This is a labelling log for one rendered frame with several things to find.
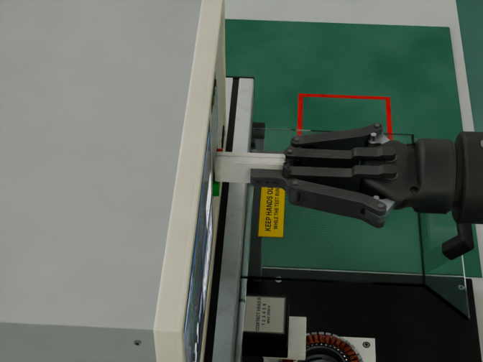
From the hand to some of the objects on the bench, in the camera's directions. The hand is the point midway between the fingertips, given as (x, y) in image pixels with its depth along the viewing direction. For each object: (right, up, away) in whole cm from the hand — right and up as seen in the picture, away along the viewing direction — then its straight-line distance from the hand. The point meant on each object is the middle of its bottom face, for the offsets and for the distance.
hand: (249, 167), depth 105 cm
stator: (+10, -28, +32) cm, 44 cm away
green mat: (-10, +8, +73) cm, 74 cm away
